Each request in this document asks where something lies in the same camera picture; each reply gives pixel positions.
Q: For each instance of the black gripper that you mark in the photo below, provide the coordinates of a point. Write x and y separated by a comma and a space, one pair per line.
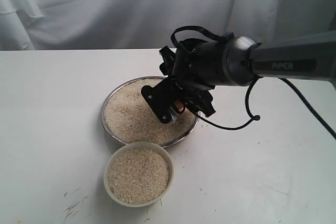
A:
199, 65

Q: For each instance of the brown wooden cup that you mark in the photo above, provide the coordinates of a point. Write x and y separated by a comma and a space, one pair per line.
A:
180, 106

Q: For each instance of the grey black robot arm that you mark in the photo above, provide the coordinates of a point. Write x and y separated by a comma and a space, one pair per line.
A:
244, 60

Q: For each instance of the beige grain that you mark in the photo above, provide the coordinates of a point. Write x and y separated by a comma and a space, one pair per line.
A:
126, 119

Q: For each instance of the white ceramic bowl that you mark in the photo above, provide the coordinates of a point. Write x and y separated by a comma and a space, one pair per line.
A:
152, 146

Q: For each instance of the rice in white bowl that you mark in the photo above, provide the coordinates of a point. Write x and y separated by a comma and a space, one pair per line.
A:
138, 176

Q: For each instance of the round steel tray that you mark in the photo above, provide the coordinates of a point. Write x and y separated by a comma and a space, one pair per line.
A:
110, 129

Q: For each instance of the white backdrop cloth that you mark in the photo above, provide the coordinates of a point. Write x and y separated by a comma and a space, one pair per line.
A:
112, 24

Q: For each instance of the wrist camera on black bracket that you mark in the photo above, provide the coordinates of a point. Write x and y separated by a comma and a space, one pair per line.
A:
162, 97

